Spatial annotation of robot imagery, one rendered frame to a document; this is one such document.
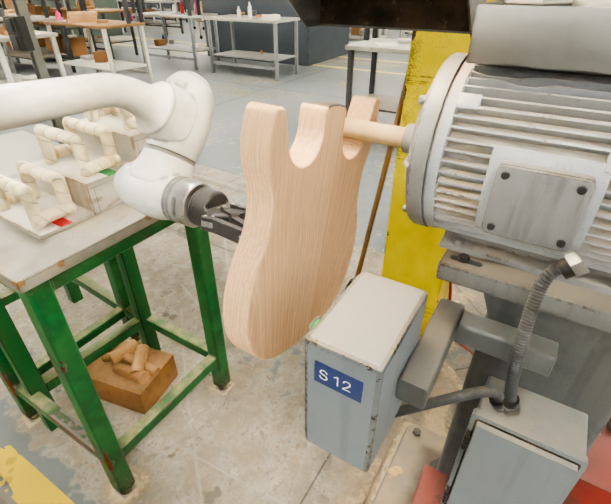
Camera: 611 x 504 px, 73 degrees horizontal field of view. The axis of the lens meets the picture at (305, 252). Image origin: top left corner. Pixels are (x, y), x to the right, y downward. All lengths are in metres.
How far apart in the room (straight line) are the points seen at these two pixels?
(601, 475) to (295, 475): 1.03
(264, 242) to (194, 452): 1.30
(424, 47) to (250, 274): 1.20
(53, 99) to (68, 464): 1.41
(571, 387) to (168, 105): 0.80
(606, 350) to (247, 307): 0.48
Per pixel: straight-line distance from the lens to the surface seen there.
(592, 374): 0.72
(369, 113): 0.75
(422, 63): 1.60
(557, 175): 0.53
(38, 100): 0.75
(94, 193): 1.23
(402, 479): 1.35
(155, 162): 0.85
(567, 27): 0.57
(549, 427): 0.73
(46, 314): 1.13
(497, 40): 0.57
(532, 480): 0.75
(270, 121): 0.49
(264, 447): 1.72
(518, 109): 0.58
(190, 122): 0.85
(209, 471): 1.70
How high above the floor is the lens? 1.46
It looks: 33 degrees down
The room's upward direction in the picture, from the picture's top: straight up
